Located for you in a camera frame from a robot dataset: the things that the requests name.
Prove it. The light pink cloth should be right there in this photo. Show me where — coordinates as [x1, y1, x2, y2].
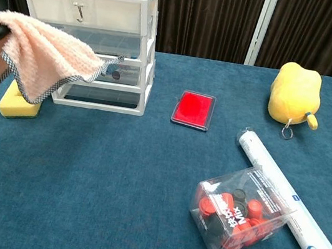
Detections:
[0, 9, 130, 125]

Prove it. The clear box of red caps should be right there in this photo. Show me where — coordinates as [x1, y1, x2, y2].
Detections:
[183, 157, 303, 249]

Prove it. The yellow sponge block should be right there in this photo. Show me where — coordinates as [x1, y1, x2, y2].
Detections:
[0, 76, 47, 124]

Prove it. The white plastic drawer organizer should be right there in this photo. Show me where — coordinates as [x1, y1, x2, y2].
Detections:
[4, 0, 167, 119]

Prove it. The dark brown curtain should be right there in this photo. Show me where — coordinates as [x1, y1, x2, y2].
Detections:
[0, 0, 332, 92]

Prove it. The red ink pad case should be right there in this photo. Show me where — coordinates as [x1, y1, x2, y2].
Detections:
[169, 88, 218, 134]

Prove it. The yellow plush toy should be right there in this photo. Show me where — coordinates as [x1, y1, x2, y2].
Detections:
[264, 59, 328, 131]

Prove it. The white rolled paper tube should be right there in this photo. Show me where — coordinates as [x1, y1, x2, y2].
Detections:
[218, 125, 332, 249]

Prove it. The white frame pole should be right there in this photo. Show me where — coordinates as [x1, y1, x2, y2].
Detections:
[243, 0, 280, 69]

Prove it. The metal key ring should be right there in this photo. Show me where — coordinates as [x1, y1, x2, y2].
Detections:
[280, 117, 297, 141]

